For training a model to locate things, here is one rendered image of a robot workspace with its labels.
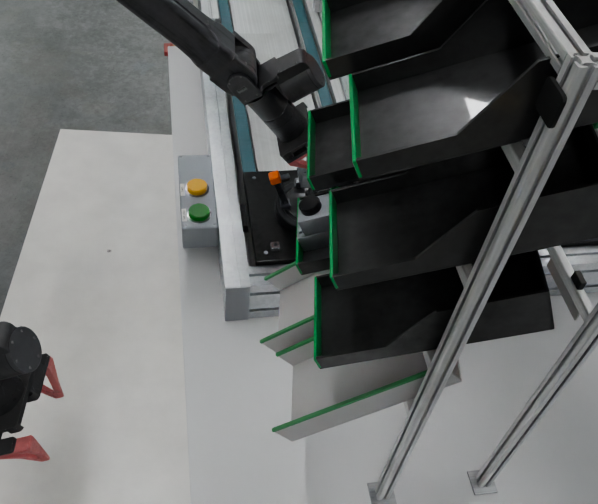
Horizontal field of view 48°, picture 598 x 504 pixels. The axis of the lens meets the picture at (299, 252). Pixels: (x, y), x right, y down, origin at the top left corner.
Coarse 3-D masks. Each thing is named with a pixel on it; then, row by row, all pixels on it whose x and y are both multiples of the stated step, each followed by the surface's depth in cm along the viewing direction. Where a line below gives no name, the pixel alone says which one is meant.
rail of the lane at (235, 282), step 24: (216, 96) 157; (216, 120) 151; (216, 144) 145; (216, 168) 140; (216, 192) 135; (240, 216) 131; (240, 240) 127; (240, 264) 124; (240, 288) 120; (240, 312) 126
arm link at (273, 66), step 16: (272, 64) 107; (288, 64) 105; (304, 64) 104; (240, 80) 103; (272, 80) 105; (288, 80) 106; (304, 80) 105; (320, 80) 107; (240, 96) 105; (256, 96) 106; (288, 96) 107; (304, 96) 108
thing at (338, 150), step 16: (320, 112) 88; (336, 112) 88; (320, 128) 89; (336, 128) 88; (320, 144) 87; (336, 144) 86; (320, 160) 85; (336, 160) 84; (320, 176) 80; (336, 176) 80; (352, 176) 80
